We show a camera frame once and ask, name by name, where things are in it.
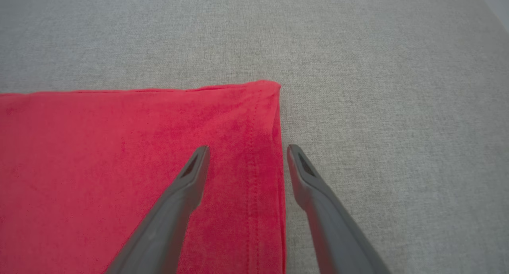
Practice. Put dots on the grey fabric sofa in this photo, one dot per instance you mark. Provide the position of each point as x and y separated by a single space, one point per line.
397 107

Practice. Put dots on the red t-shirt striped white trim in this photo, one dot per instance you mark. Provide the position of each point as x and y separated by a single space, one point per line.
99 166

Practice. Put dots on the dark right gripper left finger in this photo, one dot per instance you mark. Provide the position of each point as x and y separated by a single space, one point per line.
171 218

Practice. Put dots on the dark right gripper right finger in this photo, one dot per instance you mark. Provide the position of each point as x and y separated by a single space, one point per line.
330 226

